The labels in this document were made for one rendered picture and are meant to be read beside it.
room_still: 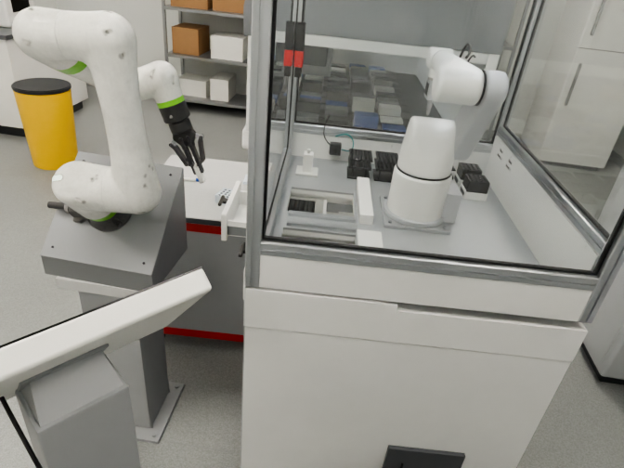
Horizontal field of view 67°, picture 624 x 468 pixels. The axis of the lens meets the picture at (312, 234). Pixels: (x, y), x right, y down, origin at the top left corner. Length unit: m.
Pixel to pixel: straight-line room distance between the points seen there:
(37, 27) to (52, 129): 2.99
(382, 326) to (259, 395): 0.48
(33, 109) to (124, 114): 2.97
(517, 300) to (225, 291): 1.29
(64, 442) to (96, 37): 0.85
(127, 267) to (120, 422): 0.66
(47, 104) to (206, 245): 2.44
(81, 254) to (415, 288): 1.03
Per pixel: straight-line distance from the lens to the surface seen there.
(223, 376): 2.35
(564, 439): 2.54
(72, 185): 1.46
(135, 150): 1.34
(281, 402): 1.62
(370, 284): 1.28
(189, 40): 5.70
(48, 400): 0.97
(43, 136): 4.32
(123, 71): 1.28
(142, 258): 1.58
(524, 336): 1.48
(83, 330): 0.87
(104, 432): 1.04
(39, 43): 1.34
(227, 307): 2.25
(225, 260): 2.09
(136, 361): 1.91
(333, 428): 1.70
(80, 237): 1.69
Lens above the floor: 1.74
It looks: 31 degrees down
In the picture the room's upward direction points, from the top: 6 degrees clockwise
